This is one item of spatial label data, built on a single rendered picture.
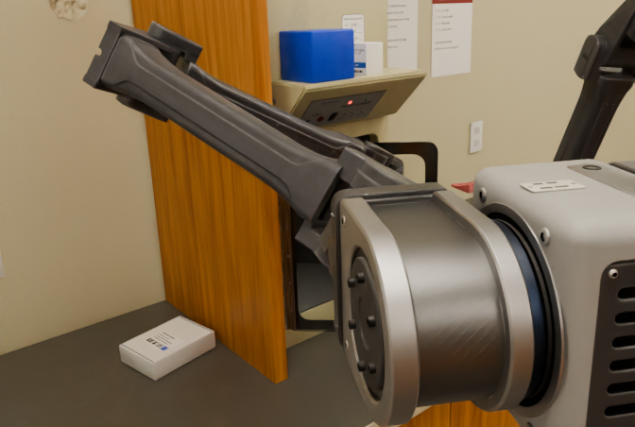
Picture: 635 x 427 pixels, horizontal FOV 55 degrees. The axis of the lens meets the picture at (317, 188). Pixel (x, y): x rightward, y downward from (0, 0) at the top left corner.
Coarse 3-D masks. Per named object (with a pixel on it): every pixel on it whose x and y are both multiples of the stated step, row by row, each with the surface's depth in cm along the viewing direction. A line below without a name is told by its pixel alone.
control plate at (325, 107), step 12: (348, 96) 115; (360, 96) 118; (372, 96) 120; (312, 108) 112; (324, 108) 114; (336, 108) 117; (348, 108) 119; (360, 108) 122; (372, 108) 125; (312, 120) 116; (324, 120) 119; (336, 120) 122
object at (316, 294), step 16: (384, 144) 115; (400, 144) 115; (416, 144) 114; (432, 144) 114; (416, 160) 115; (432, 160) 115; (416, 176) 116; (432, 176) 116; (304, 256) 123; (304, 272) 124; (320, 272) 123; (304, 288) 125; (320, 288) 124; (304, 304) 126; (320, 304) 125; (304, 320) 127; (320, 320) 126
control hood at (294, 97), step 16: (336, 80) 111; (352, 80) 112; (368, 80) 114; (384, 80) 117; (400, 80) 120; (416, 80) 124; (272, 96) 113; (288, 96) 109; (304, 96) 107; (320, 96) 110; (336, 96) 113; (384, 96) 123; (400, 96) 127; (288, 112) 110; (384, 112) 130
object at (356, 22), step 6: (342, 18) 122; (348, 18) 123; (354, 18) 124; (360, 18) 125; (342, 24) 122; (348, 24) 123; (354, 24) 124; (360, 24) 125; (354, 30) 125; (360, 30) 126; (354, 36) 125; (360, 36) 126; (354, 42) 125; (360, 42) 126
